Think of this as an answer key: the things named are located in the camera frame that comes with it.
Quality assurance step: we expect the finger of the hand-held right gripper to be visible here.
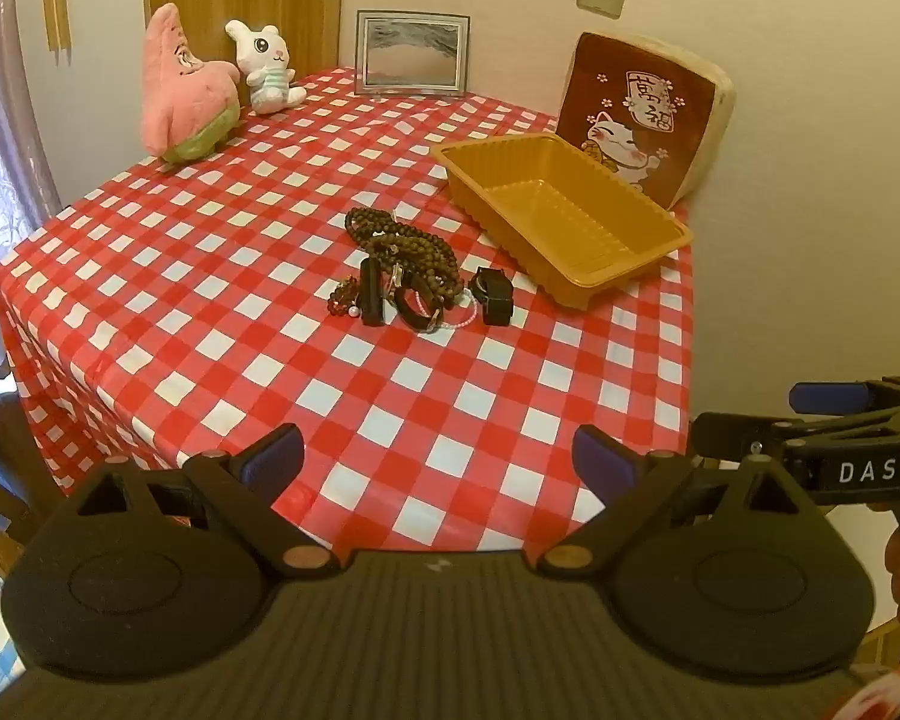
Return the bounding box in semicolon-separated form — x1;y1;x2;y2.
688;411;818;466
790;377;900;415

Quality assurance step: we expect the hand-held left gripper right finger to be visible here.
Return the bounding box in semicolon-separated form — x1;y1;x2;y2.
525;424;827;579

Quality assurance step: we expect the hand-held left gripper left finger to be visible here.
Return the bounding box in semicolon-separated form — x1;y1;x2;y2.
73;424;344;579

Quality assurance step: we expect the black watch strap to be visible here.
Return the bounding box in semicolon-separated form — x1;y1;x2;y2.
359;258;388;328

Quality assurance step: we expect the black band bracelet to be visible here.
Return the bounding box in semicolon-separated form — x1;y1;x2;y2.
393;283;448;335

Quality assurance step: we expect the pink pearl bracelet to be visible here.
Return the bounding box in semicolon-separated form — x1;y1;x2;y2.
411;291;479;332

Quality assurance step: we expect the yellow plastic tray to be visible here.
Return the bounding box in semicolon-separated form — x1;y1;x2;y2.
430;132;695;310

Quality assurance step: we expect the brown wooden bead necklace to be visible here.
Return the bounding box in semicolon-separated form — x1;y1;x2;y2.
344;205;464;302

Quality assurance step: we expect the red white checkered tablecloth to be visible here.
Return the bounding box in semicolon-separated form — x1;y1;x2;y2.
0;66;695;553

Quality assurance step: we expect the black smart watch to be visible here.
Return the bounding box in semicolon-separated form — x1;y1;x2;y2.
470;265;515;327

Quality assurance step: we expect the red white printed cloth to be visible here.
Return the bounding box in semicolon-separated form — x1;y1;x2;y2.
832;658;900;720

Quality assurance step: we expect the dark chair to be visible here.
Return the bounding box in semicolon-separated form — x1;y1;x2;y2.
0;371;73;535

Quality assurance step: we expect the brown cat print cushion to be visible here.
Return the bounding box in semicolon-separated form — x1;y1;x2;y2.
555;31;737;212

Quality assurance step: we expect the pink starfish plush toy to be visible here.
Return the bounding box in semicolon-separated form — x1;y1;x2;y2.
140;3;241;165

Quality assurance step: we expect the white rabbit plush toy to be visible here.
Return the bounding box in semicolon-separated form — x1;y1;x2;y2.
224;19;308;116

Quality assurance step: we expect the pale lilac curtain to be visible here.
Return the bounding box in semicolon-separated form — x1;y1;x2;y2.
0;0;65;377

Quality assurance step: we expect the dark red bead bracelet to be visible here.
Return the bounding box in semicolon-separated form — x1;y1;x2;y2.
325;277;362;320

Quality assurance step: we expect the glass sand art frame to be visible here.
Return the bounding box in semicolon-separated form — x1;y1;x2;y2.
355;10;468;97

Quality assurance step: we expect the wooden wall panel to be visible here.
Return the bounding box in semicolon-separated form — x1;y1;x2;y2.
142;0;346;80

